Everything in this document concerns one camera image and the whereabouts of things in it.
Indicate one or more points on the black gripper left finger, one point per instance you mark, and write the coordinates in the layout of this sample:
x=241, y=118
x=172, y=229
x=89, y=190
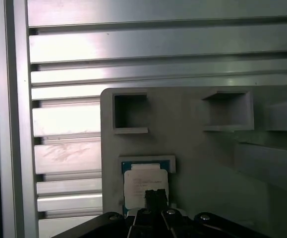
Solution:
x=143, y=225

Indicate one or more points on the grey parts rack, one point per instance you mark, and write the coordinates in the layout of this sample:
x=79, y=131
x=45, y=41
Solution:
x=195, y=161

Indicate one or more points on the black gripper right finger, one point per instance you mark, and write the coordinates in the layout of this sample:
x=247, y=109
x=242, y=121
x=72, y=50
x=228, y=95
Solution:
x=183, y=225

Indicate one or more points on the silver CPU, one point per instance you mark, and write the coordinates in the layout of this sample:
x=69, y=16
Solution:
x=133, y=198

